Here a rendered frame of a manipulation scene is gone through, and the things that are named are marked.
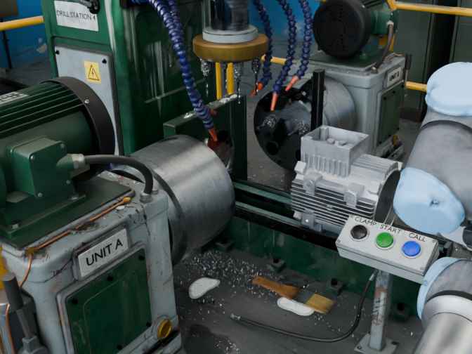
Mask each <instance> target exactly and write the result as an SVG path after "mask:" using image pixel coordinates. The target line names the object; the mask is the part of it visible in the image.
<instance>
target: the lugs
mask: <svg viewBox="0 0 472 354"><path fill-rule="evenodd" d="M404 168H405V166H404V164H403V163H402V162H398V169H399V170H400V171H401V172H402V170H403V169H404ZM294 170H295V172H296V173H297V174H301V175H303V176H304V175H305V174H306V172H307V170H308V165H307V164H306V163H305V162H300V161H298V162H297V165H296V167H295V169H294ZM382 187H383V186H382V184H381V183H380V182H377V181H371V182H370V184H369V187H368V189H367V191H368V192H369V194H372V195H376V196H379V194H380V192H381V189H382ZM293 217H294V218H295V219H296V220H297V221H301V222H302V213H300V212H297V211H295V213H294V215H293Z"/></svg>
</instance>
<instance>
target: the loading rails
mask: <svg viewBox="0 0 472 354"><path fill-rule="evenodd" d="M230 178H231V181H232V183H233V185H234V186H233V187H234V191H235V212H234V216H233V218H232V221H231V222H230V225H229V226H228V227H227V228H226V229H225V230H224V231H223V232H221V233H220V234H218V241H217V242H216V243H215V249H217V250H219V251H222V252H225V253H228V252H229V251H231V250H232V249H233V248H236V249H239V250H241V251H244V252H247V253H248V254H252V255H254V256H257V257H259V258H263V259H265V260H267V262H266V269H268V270H271V271H273V272H276V273H281V272H282V271H283V270H284V269H285V268H288V269H291V270H294V271H296V272H299V273H302V274H304V275H307V276H309V277H313V278H315V279H317V280H320V281H323V282H325V283H324V287H323V291H325V292H327V293H330V294H333V295H335V296H339V295H340V294H341V292H342V291H343V290H346V291H349V292H352V293H354V294H357V295H360V296H361V294H362V291H363V289H364V288H365V285H366V283H367V281H368V279H369V277H370V275H371V274H372V272H373V270H374V269H375V268H373V267H371V266H369V265H365V264H363V263H359V262H357V261H353V260H351V259H349V258H345V257H342V256H340V255H339V251H338V249H337V247H335V246H336V240H337V238H338V236H339V234H336V233H334V232H330V231H328V230H325V231H324V232H318V231H316V230H312V229H310V228H309V226H307V225H303V224H301V221H297V220H296V219H295V218H294V217H293V215H294V213H295V211H293V210H292V209H293V208H292V207H291V206H292V205H293V204H291V203H292V201H290V200H291V199H292V198H291V196H292V194H291V193H290V192H286V191H283V190H279V189H277V188H272V187H270V186H267V185H263V184H260V183H256V182H253V181H248V180H246V179H243V178H239V177H236V176H230ZM392 226H393V227H395V228H399V229H402V230H406V231H409V232H413V233H416V234H419V235H423V236H426V237H430V238H433V239H435V240H437V241H438V243H439V245H438V247H439V256H438V259H440V258H443V257H451V253H452V246H453V241H452V240H448V239H445V238H442V237H438V236H435V235H431V234H428V233H424V232H421V231H418V230H415V229H411V228H408V227H405V226H402V225H398V224H395V223H393V224H392ZM438 259H437V260H438ZM375 284H376V276H375V277H374V279H373V281H372V283H371V284H370V286H369V289H368V291H367V293H366V296H365V298H367V299H370V300H374V291H375ZM421 285H422V284H420V283H418V282H414V281H411V280H408V279H406V278H403V277H400V276H397V275H393V286H392V292H391V303H390V307H391V308H390V310H389V317H392V318H394V319H396V320H399V321H402V322H406V321H407V319H408V318H409V316H410V315H413V316H415V317H418V318H420V317H419V315H418V311H417V300H418V295H419V290H420V287H421Z"/></svg>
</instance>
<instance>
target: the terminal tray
mask: <svg viewBox="0 0 472 354"><path fill-rule="evenodd" d="M323 126H325V125H322V126H320V127H318V128H316V129H315V130H313V131H311V132H310V133H308V134H307V135H305V136H304V137H302V138H301V162H305V163H306V164H307V165H308V169H309V168H312V170H315V169H317V171H322V173H324V172H325V171H326V172H327V174H330V173H332V175H333V176H334V175H335V174H336V176H337V177H339V176H342V178H345V177H348V175H349V173H350V166H351V165H353V162H355V160H357V158H358V157H360V155H363V154H366V155H367V151H368V146H369V135H367V134H363V133H358V132H354V131H348V130H344V129H338V128H334V127H331V126H326V128H323ZM361 135H364V136H361ZM307 136H310V138H306V137H307ZM346 145H348V146H349V147H345V146H346Z"/></svg>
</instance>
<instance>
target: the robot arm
mask: <svg viewBox="0 0 472 354"><path fill-rule="evenodd" d="M426 93H427V94H426V97H425V100H426V104H427V106H428V108H427V112H426V116H425V118H424V120H423V123H422V125H421V128H420V130H419V135H418V137H417V140H416V142H415V144H414V147H413V149H412V152H411V154H410V156H409V159H408V161H407V164H406V166H405V168H404V169H403V170H402V172H401V174H400V180H399V183H398V186H397V189H396V191H395V197H394V200H393V207H394V209H395V212H396V214H397V215H398V216H399V217H400V219H401V220H402V221H404V222H405V223H406V224H408V225H409V226H410V227H412V228H414V229H416V230H419V231H421V232H424V233H428V234H432V235H439V234H441V235H442V236H443V237H446V238H447V239H449V240H452V241H455V242H457V243H460V244H462V245H464V246H466V248H467V249H468V250H470V251H472V63H470V62H467V63H464V62H458V63H451V64H449V65H446V66H444V67H441V68H440V69H439V70H437V71H435V72H434V73H433V74H432V75H431V77H430V79H429V80H428V83H427V87H426ZM417 311H418V315H419V317H420V319H421V322H422V325H423V328H424V330H423V331H422V333H421V336H420V337H419V340H418V341H417V343H416V345H415V347H414V348H413V350H412V352H411V354H472V261H471V260H469V259H466V258H452V257H443V258H440V259H438V260H437V261H436V262H435V263H434V264H433V265H432V266H431V267H430V268H429V269H428V271H427V273H426V275H425V277H424V283H423V284H422V285H421V287H420V290H419V295H418V300H417Z"/></svg>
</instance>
